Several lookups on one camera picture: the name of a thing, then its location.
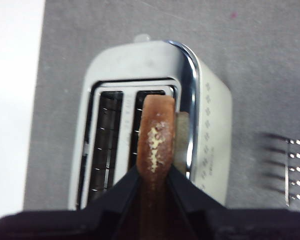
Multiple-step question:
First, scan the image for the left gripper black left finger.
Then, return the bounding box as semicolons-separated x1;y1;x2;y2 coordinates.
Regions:
0;165;142;240

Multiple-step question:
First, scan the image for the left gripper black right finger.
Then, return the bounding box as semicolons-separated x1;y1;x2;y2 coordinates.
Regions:
167;166;300;240

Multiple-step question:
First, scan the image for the brown seeded bread slice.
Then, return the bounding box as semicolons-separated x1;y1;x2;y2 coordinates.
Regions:
122;95;191;240

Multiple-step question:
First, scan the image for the steel toast rack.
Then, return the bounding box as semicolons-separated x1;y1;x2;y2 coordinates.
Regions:
261;127;300;208

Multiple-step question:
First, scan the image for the cream and chrome toaster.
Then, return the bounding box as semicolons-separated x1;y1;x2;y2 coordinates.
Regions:
67;39;233;211

